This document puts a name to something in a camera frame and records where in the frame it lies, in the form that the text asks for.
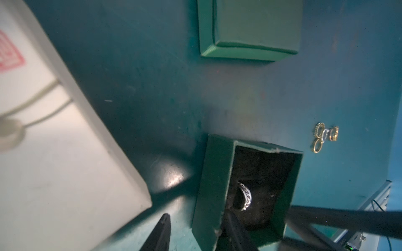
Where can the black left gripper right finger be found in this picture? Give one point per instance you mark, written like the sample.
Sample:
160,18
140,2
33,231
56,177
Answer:
238,237

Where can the white flower gift box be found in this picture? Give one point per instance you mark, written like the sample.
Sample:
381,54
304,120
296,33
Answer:
66,185

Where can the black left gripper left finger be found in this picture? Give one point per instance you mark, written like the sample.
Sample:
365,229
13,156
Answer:
159,238

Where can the green jewelry box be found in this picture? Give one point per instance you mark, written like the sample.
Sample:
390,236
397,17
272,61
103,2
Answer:
255,180

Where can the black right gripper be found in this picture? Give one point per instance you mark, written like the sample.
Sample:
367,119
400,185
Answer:
301,220

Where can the green jewelry box lid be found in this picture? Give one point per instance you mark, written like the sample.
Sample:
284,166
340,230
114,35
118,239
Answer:
252,30

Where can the front aluminium rail track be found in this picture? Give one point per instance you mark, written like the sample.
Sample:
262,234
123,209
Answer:
361,234

